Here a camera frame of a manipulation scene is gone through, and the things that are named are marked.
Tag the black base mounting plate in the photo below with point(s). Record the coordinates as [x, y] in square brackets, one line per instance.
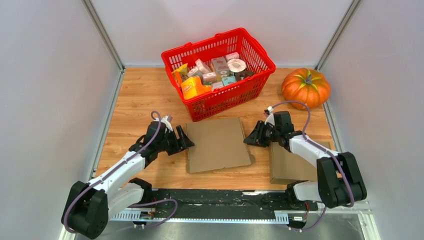
[218, 205]

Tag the aluminium frame post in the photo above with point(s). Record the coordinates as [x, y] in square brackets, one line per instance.
[88, 4]
[352, 8]

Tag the yellow snack packet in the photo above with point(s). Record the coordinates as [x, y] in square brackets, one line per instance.
[181, 74]

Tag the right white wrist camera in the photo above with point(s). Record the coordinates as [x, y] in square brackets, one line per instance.
[269, 112]

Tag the pink white round roll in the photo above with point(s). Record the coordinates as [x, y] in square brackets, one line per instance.
[236, 65]

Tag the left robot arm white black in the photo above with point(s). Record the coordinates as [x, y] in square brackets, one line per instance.
[90, 205]

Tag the brown cardboard box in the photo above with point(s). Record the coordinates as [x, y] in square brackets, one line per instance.
[286, 167]

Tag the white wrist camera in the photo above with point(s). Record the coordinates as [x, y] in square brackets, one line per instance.
[167, 119]
[269, 112]

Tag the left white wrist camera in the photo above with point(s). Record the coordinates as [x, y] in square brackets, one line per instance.
[167, 119]

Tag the right aluminium frame post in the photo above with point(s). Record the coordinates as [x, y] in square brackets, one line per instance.
[352, 8]

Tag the left aluminium frame post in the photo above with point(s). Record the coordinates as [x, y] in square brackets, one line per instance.
[88, 4]

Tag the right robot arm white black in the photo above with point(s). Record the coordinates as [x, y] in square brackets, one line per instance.
[339, 180]

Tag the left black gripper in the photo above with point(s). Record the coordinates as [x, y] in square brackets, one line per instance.
[184, 142]

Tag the orange pumpkin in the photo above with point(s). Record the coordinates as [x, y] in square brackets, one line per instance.
[306, 86]

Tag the orange snack box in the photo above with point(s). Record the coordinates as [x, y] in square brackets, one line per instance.
[193, 87]

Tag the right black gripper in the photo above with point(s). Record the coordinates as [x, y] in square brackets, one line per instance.
[255, 138]

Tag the dark brown round item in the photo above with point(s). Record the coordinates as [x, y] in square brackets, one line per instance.
[239, 76]

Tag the brown cardboard sheet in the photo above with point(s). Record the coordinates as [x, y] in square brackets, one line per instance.
[218, 144]

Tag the teal small box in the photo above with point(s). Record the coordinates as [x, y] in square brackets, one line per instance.
[226, 81]

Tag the red plastic shopping basket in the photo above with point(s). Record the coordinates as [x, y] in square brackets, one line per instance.
[212, 53]

